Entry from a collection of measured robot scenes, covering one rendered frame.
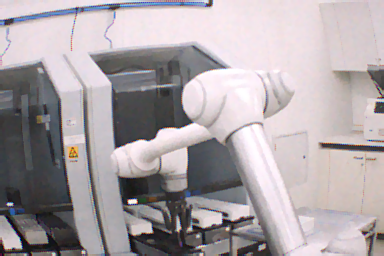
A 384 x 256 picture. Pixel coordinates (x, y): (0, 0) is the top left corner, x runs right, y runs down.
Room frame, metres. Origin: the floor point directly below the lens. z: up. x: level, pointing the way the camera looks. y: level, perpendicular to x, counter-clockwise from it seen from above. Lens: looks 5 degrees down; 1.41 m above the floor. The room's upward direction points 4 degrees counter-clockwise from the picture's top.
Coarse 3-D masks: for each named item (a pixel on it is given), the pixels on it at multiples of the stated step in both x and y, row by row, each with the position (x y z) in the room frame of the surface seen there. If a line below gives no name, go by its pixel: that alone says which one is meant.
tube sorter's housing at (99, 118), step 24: (120, 48) 2.56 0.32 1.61; (216, 48) 2.58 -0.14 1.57; (96, 72) 2.08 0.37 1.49; (96, 96) 1.98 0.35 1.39; (96, 120) 1.97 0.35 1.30; (96, 144) 1.97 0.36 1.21; (96, 168) 1.96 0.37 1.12; (96, 192) 1.96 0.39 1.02; (120, 192) 2.02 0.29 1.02; (216, 192) 2.55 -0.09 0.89; (240, 192) 2.40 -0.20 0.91; (120, 216) 2.01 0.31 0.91; (120, 240) 1.99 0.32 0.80; (240, 240) 2.22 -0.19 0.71
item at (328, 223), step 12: (312, 216) 2.05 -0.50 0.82; (324, 216) 2.00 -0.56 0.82; (336, 216) 1.95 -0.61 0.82; (348, 216) 1.90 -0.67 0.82; (360, 216) 1.85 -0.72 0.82; (372, 216) 1.79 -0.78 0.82; (240, 228) 2.06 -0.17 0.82; (252, 228) 2.04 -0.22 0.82; (324, 228) 1.81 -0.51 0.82; (336, 228) 1.76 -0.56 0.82; (348, 228) 1.72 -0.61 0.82; (360, 228) 1.68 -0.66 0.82; (372, 228) 1.72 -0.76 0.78; (252, 240) 1.90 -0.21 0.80; (264, 240) 1.84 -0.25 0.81; (312, 240) 1.68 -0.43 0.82; (324, 240) 1.64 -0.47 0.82; (372, 240) 1.76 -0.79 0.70; (372, 252) 1.76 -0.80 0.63
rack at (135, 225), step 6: (126, 216) 2.21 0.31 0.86; (132, 216) 2.22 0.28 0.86; (126, 222) 2.10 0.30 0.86; (132, 222) 2.10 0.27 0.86; (138, 222) 2.10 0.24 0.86; (144, 222) 2.10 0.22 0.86; (150, 222) 2.11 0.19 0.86; (132, 228) 2.05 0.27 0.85; (138, 228) 2.06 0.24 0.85; (144, 228) 2.08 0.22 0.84; (150, 228) 2.09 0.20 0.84; (132, 234) 2.05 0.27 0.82
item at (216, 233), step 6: (222, 222) 2.22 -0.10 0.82; (192, 228) 2.20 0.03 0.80; (198, 228) 2.17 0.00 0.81; (204, 228) 2.14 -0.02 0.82; (210, 228) 2.14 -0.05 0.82; (216, 228) 2.15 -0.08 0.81; (222, 228) 2.16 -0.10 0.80; (228, 228) 2.18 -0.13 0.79; (204, 234) 2.12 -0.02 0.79; (210, 234) 2.13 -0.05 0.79; (216, 234) 2.15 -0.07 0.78; (222, 234) 2.16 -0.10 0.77; (204, 240) 2.12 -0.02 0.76; (210, 240) 2.13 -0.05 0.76; (216, 240) 2.15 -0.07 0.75; (222, 240) 2.12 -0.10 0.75; (228, 240) 2.13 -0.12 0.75
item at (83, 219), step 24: (48, 72) 2.05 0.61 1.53; (72, 72) 2.04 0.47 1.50; (72, 96) 1.91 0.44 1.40; (72, 120) 1.91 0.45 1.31; (72, 144) 1.91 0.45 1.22; (72, 168) 1.90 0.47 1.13; (72, 192) 1.89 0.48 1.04; (72, 216) 1.90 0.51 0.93; (96, 216) 1.95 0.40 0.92; (96, 240) 1.93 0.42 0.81
